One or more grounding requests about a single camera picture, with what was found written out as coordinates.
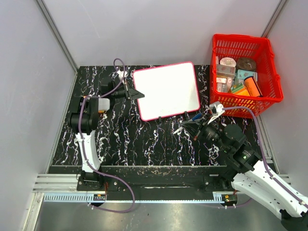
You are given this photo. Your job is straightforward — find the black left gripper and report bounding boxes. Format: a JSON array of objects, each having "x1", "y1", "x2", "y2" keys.
[{"x1": 111, "y1": 82, "x2": 145, "y2": 101}]

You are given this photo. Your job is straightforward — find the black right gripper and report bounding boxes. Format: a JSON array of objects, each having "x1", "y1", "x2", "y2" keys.
[{"x1": 180, "y1": 113, "x2": 231, "y2": 153}]

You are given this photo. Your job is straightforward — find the white marker blue cap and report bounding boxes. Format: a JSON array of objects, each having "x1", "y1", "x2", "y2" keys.
[{"x1": 173, "y1": 113, "x2": 202, "y2": 134}]

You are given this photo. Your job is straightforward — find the pink framed whiteboard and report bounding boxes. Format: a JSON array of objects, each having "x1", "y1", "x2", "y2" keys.
[{"x1": 133, "y1": 62, "x2": 200, "y2": 121}]

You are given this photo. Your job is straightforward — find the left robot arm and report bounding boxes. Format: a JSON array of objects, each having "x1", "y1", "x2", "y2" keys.
[{"x1": 67, "y1": 80, "x2": 145, "y2": 191}]

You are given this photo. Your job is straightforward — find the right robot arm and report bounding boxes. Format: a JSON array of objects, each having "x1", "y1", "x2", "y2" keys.
[{"x1": 181, "y1": 116, "x2": 308, "y2": 231}]

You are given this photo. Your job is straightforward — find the orange sponge pack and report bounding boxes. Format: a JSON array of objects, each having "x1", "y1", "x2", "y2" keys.
[{"x1": 83, "y1": 96, "x2": 111, "y2": 113}]

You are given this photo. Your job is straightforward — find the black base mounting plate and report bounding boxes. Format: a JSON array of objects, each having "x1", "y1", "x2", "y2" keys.
[{"x1": 77, "y1": 166, "x2": 241, "y2": 201}]

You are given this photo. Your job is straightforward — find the pink snack box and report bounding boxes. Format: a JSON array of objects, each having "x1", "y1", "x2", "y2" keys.
[{"x1": 216, "y1": 64, "x2": 236, "y2": 77}]

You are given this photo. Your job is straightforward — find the orange cylinder can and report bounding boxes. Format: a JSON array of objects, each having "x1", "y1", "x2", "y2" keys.
[{"x1": 244, "y1": 76, "x2": 263, "y2": 97}]

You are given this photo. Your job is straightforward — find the teal small box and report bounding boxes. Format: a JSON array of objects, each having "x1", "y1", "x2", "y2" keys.
[{"x1": 236, "y1": 69, "x2": 258, "y2": 81}]

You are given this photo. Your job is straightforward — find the pink round roll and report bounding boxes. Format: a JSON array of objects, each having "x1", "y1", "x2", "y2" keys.
[{"x1": 219, "y1": 57, "x2": 236, "y2": 67}]

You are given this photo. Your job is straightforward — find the red plastic basket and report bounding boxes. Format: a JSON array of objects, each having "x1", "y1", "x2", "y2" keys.
[{"x1": 209, "y1": 34, "x2": 283, "y2": 118}]

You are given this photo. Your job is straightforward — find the brown round tin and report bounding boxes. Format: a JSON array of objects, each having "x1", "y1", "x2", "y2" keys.
[{"x1": 236, "y1": 57, "x2": 257, "y2": 72}]

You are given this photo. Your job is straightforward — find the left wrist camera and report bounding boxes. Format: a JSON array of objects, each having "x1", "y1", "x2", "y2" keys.
[{"x1": 116, "y1": 70, "x2": 128, "y2": 84}]

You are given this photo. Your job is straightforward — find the white cable duct rail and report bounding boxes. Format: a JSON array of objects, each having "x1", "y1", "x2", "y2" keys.
[{"x1": 44, "y1": 189, "x2": 233, "y2": 204}]

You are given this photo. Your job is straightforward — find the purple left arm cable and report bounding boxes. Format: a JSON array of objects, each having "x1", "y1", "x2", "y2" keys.
[{"x1": 78, "y1": 57, "x2": 137, "y2": 214}]

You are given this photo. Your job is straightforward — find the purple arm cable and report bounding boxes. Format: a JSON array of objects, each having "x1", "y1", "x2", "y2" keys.
[
  {"x1": 222, "y1": 106, "x2": 308, "y2": 208},
  {"x1": 78, "y1": 57, "x2": 137, "y2": 214}
]

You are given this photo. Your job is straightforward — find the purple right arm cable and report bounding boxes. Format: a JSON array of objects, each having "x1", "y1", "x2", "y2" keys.
[{"x1": 222, "y1": 106, "x2": 308, "y2": 208}]

